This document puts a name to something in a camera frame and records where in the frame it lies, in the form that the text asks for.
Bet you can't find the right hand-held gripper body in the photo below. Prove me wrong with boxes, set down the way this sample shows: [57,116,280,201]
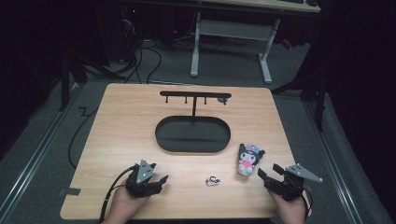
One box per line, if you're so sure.
[264,163,324,202]

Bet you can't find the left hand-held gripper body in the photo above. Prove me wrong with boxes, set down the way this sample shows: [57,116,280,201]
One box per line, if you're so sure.
[125,159,164,199]

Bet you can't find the black and pink plush toy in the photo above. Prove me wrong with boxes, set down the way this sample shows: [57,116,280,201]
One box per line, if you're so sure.
[237,143,266,177]

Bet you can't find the silver metal keyring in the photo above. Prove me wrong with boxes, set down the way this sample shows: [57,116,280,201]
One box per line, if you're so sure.
[205,175,221,187]

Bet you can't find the black hook rack with tray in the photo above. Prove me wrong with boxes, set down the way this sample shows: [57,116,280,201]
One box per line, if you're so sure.
[154,90,233,154]

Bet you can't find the person's right hand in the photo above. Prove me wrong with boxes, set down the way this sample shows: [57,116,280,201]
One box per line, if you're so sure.
[268,188,307,224]

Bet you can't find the person's left hand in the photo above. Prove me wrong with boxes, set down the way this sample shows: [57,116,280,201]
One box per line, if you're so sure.
[102,186,150,224]

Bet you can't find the grey tape strip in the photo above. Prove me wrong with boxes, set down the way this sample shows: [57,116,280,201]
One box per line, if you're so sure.
[58,187,82,197]

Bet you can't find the black metal stand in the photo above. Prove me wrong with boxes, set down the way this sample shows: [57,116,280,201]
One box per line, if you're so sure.
[271,74,329,133]
[58,55,89,112]

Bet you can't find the white-framed desk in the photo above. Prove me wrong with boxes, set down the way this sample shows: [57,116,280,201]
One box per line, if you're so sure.
[190,0,321,85]

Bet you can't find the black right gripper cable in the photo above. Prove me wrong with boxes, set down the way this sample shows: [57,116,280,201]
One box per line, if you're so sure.
[300,189,314,219]

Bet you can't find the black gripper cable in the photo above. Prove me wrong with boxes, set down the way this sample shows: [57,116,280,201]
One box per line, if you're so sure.
[300,189,314,219]
[99,165,138,222]

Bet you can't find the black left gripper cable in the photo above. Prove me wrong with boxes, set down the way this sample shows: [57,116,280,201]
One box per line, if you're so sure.
[99,165,138,222]

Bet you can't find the metal floor rail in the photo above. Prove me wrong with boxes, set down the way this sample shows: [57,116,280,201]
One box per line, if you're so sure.
[303,101,364,224]
[0,83,79,217]

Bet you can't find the black floor cable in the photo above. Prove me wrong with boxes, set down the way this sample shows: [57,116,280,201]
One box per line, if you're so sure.
[67,106,99,170]

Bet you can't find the bundle of black cables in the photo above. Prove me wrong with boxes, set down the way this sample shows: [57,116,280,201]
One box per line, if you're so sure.
[118,39,163,85]

